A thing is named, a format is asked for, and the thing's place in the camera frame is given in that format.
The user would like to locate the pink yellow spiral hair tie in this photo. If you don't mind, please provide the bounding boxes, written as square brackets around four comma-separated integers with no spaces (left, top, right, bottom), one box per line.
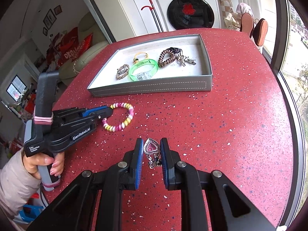
[102,102,135,133]

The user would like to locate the silver heart pendant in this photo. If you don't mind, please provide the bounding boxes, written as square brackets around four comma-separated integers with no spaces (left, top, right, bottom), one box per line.
[143,138,162,169]

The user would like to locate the beige braided bracelet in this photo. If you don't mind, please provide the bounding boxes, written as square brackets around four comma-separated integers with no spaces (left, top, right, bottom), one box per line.
[115,64,131,81]

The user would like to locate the green bangle bracelet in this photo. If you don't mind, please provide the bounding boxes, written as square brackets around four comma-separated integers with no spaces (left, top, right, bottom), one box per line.
[128,58,159,82]

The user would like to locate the silver rhinestone hair clip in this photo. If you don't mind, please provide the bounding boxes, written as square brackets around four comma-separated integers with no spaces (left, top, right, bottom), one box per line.
[177,55,196,66]

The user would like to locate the black hair claw clip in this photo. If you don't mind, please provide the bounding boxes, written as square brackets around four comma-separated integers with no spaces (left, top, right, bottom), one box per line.
[168,47,183,55]

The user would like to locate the beige sleeve left forearm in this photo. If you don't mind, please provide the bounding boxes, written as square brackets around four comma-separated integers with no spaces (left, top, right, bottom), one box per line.
[0,150,41,218]

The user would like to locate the grey jewelry tray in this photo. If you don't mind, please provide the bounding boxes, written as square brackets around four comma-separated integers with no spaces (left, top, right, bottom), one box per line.
[87,34,213,97]

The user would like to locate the left hand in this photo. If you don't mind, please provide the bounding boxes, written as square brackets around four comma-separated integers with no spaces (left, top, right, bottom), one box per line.
[22,152,65,179]

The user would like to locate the red cushion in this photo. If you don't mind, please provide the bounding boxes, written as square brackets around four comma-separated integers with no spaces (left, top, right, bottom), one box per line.
[46,27,93,69]

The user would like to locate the cream sofa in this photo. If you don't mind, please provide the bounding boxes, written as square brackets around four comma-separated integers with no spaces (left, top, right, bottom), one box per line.
[59,13,109,85]

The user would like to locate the white washing machine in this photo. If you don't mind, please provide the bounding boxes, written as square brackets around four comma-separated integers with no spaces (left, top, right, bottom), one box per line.
[157,0,221,31]

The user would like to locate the right brown slipper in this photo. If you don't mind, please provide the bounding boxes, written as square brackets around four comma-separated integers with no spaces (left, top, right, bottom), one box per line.
[253,18,268,46]

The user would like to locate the brown slipper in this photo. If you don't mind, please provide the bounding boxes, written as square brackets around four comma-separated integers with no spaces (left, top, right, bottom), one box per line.
[253,18,268,46]
[240,13,254,37]

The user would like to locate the left brown slipper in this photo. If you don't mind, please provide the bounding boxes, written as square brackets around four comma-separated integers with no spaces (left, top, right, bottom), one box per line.
[240,13,254,37]

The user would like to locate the pink cloth on rack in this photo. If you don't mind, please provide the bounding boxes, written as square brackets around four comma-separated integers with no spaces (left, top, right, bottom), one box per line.
[224,3,254,31]

